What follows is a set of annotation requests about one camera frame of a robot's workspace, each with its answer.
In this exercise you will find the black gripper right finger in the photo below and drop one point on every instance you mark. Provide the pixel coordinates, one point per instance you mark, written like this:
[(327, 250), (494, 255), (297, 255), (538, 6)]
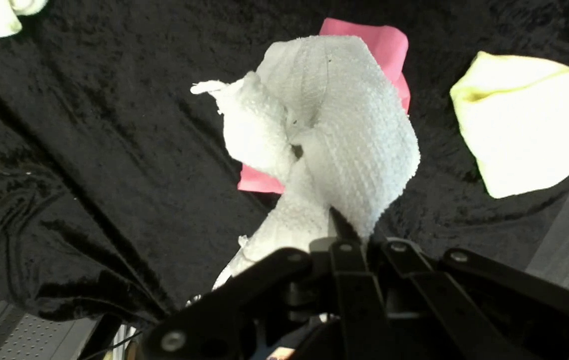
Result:
[(484, 306)]

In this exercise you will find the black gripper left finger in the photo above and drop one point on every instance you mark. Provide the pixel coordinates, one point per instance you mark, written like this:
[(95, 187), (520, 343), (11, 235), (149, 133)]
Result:
[(265, 301)]

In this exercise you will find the pink cloth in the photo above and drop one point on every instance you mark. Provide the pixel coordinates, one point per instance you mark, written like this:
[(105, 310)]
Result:
[(385, 47)]

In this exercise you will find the yellow cloth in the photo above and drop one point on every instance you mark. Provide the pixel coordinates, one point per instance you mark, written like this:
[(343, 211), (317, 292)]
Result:
[(530, 127)]

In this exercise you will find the black velvet tablecloth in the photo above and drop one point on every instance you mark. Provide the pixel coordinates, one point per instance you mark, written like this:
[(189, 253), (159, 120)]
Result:
[(97, 167)]

